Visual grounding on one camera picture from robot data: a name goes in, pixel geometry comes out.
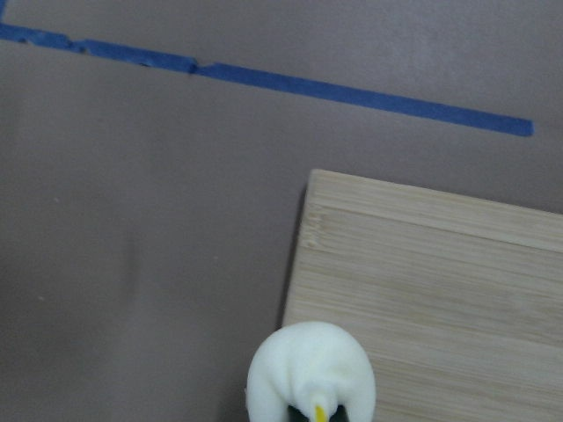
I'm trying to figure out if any white steamed bun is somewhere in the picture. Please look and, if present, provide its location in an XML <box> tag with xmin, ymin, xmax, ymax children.
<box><xmin>245</xmin><ymin>321</ymin><xmax>377</xmax><ymax>421</ymax></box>

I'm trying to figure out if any bamboo cutting board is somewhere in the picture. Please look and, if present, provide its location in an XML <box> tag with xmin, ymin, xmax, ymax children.
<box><xmin>283</xmin><ymin>170</ymin><xmax>562</xmax><ymax>421</ymax></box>

